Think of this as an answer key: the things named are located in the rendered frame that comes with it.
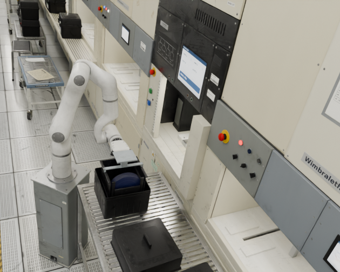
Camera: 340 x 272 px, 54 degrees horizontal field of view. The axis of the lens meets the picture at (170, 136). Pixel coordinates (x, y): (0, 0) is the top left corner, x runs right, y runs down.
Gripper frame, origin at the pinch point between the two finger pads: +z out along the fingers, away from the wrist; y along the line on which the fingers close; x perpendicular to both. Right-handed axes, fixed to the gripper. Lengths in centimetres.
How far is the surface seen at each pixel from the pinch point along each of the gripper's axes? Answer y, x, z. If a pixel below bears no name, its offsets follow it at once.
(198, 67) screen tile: -39, 54, -3
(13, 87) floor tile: 53, -110, -325
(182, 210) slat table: -35, -33, 19
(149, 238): -3.0, -22.9, 41.4
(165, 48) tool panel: -38, 49, -46
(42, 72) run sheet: 18, -63, -267
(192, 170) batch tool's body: -34.2, 0.8, 20.4
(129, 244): 8.5, -22.9, 42.0
